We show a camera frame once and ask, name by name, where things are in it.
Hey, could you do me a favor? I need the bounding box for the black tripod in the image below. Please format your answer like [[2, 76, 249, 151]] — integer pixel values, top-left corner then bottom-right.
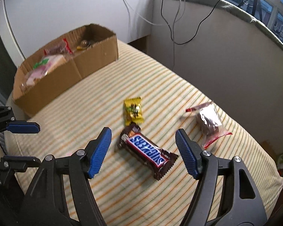
[[238, 0, 263, 21]]

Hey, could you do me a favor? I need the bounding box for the clear red-edged snack packet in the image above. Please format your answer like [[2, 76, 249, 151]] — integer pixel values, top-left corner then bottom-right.
[[185, 101, 233, 150]]

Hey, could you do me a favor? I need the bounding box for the white cable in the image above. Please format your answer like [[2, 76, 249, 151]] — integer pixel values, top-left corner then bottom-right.
[[116, 0, 187, 29]]

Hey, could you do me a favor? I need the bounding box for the green candy wrapper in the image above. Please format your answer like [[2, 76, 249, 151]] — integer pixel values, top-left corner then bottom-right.
[[33, 58, 49, 69]]

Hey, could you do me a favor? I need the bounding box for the packaged bread slice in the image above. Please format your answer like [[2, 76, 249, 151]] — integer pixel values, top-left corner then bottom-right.
[[20, 54, 67, 92]]

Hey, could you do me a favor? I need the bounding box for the brown Snickers bar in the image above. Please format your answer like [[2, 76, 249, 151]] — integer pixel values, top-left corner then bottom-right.
[[118, 122, 178, 181]]

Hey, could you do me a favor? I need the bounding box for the tan candy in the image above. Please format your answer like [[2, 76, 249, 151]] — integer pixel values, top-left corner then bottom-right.
[[77, 40, 91, 50]]

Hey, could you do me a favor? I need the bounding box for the striped beige cushion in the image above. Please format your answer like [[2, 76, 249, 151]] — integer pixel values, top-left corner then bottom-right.
[[4, 40, 283, 226]]

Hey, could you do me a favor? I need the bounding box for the yellow candy packet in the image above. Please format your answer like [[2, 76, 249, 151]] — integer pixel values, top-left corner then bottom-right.
[[124, 96, 144, 126]]

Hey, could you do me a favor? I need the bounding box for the clear red nut packet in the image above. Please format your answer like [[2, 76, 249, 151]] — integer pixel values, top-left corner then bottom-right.
[[43, 38, 73, 56]]

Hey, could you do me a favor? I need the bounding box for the black cable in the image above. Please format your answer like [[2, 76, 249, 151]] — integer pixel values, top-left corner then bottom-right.
[[160, 0, 232, 46]]

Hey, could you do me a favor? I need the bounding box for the brown cardboard box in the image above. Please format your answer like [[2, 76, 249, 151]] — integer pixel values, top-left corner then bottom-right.
[[13, 24, 118, 117]]

